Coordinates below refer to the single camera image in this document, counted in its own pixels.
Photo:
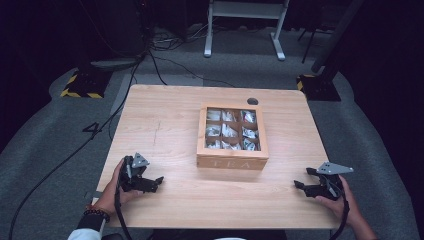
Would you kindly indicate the white metal table frame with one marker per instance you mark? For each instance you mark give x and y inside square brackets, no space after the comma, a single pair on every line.
[245,10]

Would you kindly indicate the grey table grommet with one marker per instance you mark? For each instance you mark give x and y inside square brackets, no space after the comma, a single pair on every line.
[252,101]

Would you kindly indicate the wooden compartment box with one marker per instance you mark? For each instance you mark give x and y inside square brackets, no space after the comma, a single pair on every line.
[233,163]

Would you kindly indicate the black tripod legs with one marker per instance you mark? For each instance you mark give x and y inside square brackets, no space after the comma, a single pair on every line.
[310,43]

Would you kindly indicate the person's dark clothing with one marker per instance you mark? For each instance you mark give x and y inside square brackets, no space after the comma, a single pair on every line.
[216,234]

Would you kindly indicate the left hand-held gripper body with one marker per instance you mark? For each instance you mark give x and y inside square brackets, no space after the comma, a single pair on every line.
[133,181]

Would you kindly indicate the yellow black striped base plate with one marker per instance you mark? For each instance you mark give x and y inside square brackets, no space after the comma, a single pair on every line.
[318,90]
[85,86]

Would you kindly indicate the person's right hand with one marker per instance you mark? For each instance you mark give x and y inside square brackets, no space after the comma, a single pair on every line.
[346,206]

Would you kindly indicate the person's left hand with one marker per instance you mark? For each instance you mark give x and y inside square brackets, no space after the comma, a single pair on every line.
[110,196]

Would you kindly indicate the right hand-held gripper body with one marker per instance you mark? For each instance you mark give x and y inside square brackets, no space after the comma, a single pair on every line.
[330,188]

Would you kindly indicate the grey slanted metal pole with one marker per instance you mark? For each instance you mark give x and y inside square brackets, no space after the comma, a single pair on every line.
[336,36]

